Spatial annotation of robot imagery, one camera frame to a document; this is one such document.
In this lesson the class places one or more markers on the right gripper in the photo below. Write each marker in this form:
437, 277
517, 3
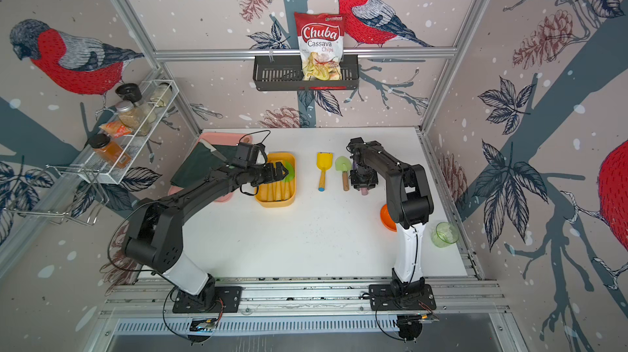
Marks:
369, 184

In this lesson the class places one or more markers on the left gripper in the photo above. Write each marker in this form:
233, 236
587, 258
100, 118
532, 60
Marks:
271, 175

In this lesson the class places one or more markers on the light green shovel wooden handle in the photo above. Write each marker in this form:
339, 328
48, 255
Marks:
344, 165

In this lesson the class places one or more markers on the yellow square shovel blue tip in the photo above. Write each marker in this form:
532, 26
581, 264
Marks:
324, 163

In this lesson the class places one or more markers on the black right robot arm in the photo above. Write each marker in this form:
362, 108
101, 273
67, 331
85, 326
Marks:
409, 203

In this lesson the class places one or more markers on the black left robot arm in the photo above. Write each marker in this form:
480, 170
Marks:
155, 234

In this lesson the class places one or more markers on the yellow plastic storage box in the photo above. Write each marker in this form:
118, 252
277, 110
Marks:
279, 194

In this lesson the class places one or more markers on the orange plastic bowl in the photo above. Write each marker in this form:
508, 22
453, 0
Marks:
386, 219

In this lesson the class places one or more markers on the pink plastic tray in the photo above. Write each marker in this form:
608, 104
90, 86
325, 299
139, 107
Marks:
218, 138

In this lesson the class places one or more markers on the dark green cloth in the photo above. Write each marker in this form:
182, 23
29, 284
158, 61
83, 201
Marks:
200, 163

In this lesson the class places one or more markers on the clear green cup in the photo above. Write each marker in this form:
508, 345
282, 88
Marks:
445, 234

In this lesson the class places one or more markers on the clear glass jar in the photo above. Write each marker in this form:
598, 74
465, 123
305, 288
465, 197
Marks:
162, 95

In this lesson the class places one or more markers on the chuba cassava chips bag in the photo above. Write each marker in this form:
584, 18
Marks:
320, 40

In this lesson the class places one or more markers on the orange spice jar black lid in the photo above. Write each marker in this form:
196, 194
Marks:
108, 150

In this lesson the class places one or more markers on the orange snack packet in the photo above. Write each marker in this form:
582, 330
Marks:
116, 129

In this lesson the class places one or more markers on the green shovel yellow handle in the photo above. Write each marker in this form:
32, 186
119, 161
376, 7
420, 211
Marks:
290, 172

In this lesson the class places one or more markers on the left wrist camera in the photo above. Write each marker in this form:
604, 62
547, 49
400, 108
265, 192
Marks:
249, 155

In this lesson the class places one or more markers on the white handled kitchen knife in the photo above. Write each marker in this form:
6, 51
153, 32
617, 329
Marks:
213, 150

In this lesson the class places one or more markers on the black wall basket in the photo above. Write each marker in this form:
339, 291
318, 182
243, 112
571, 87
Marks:
284, 74

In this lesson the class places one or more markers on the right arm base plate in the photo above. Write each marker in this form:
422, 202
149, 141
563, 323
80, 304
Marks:
382, 298

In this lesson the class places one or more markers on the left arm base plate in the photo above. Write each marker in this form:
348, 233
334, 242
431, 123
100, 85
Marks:
212, 299

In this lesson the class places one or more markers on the white wire spice rack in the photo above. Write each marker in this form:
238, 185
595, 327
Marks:
94, 169

